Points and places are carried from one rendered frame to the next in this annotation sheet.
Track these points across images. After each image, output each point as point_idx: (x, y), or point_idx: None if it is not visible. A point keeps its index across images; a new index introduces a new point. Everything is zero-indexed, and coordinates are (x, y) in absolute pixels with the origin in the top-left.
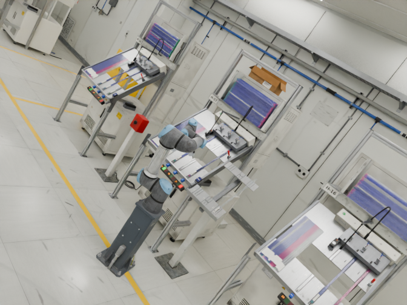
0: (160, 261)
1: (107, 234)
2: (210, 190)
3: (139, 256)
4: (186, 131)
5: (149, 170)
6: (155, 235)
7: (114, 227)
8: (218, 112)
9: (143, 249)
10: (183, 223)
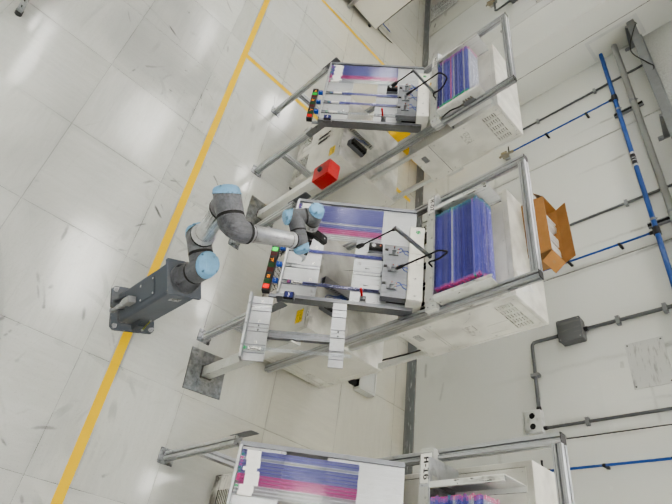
0: (193, 356)
1: None
2: (328, 326)
3: (173, 329)
4: (289, 215)
5: (196, 230)
6: None
7: None
8: (418, 228)
9: (190, 326)
10: None
